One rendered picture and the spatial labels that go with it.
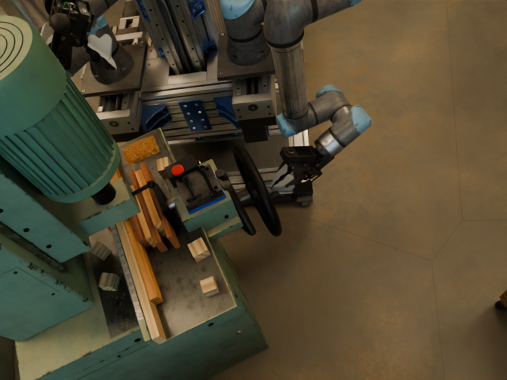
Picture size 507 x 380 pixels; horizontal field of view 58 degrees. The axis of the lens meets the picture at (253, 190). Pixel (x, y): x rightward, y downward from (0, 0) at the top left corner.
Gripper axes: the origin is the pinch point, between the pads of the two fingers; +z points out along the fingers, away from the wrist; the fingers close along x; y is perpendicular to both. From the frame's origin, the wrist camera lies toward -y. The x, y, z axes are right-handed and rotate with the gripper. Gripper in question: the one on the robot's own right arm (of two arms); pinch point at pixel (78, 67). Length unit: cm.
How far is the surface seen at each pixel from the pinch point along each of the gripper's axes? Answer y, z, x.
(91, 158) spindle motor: -6.1, 19.3, -0.1
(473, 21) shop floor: 19, -76, 229
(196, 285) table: -32, 35, 27
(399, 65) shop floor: -14, -69, 189
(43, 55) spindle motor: 12.0, 15.7, -10.9
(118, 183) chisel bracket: -22.7, 10.7, 11.9
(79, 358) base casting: -62, 35, 7
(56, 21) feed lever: 8.8, -0.3, -5.7
